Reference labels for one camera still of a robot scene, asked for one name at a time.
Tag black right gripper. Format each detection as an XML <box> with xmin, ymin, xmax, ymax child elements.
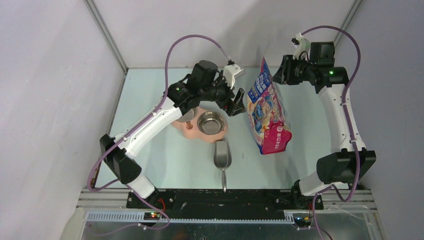
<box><xmin>271</xmin><ymin>54</ymin><xmax>316</xmax><ymax>86</ymax></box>

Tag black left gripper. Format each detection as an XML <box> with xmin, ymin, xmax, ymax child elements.
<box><xmin>199</xmin><ymin>71</ymin><xmax>247</xmax><ymax>117</ymax></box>

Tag colourful cat food bag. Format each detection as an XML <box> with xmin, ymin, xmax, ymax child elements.
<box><xmin>246</xmin><ymin>58</ymin><xmax>293</xmax><ymax>155</ymax></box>

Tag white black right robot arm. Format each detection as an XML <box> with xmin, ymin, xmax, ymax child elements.
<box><xmin>272</xmin><ymin>39</ymin><xmax>377</xmax><ymax>209</ymax></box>

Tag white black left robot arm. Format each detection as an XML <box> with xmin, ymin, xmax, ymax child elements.
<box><xmin>100</xmin><ymin>60</ymin><xmax>246</xmax><ymax>208</ymax></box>

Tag metal food scoop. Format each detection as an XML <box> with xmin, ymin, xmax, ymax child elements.
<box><xmin>213</xmin><ymin>139</ymin><xmax>232</xmax><ymax>193</ymax></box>

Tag pink double pet bowl stand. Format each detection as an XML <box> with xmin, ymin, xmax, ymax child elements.
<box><xmin>171</xmin><ymin>107</ymin><xmax>228</xmax><ymax>143</ymax></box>

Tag steel bowl near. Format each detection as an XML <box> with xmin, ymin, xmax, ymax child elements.
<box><xmin>197</xmin><ymin>111</ymin><xmax>225</xmax><ymax>135</ymax></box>

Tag steel bowl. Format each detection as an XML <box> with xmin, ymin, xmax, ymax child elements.
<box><xmin>177</xmin><ymin>107</ymin><xmax>198</xmax><ymax>123</ymax></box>
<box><xmin>197</xmin><ymin>111</ymin><xmax>225</xmax><ymax>135</ymax></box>

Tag steel bowl far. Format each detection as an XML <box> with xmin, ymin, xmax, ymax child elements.
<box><xmin>177</xmin><ymin>107</ymin><xmax>198</xmax><ymax>123</ymax></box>

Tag right controller board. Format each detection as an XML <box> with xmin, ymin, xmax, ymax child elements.
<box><xmin>293</xmin><ymin>216</ymin><xmax>314</xmax><ymax>228</ymax></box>

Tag controller board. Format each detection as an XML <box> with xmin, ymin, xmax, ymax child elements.
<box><xmin>143</xmin><ymin>212</ymin><xmax>162</xmax><ymax>221</ymax></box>
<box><xmin>293</xmin><ymin>216</ymin><xmax>314</xmax><ymax>228</ymax></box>

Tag left controller board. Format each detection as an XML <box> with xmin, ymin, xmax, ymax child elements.
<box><xmin>143</xmin><ymin>212</ymin><xmax>162</xmax><ymax>221</ymax></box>

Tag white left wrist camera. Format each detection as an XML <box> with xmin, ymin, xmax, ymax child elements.
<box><xmin>222</xmin><ymin>60</ymin><xmax>245</xmax><ymax>89</ymax></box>

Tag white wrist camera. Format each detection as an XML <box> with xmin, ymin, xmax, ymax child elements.
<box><xmin>291</xmin><ymin>32</ymin><xmax>311</xmax><ymax>60</ymax></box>
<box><xmin>222</xmin><ymin>60</ymin><xmax>245</xmax><ymax>89</ymax></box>

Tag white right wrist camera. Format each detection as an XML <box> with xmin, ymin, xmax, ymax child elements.
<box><xmin>291</xmin><ymin>32</ymin><xmax>311</xmax><ymax>60</ymax></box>

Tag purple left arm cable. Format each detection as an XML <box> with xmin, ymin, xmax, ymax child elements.
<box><xmin>87</xmin><ymin>34</ymin><xmax>233</xmax><ymax>193</ymax></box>

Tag aluminium frame rail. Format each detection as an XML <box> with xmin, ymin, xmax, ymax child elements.
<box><xmin>77</xmin><ymin>188</ymin><xmax>377</xmax><ymax>223</ymax></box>

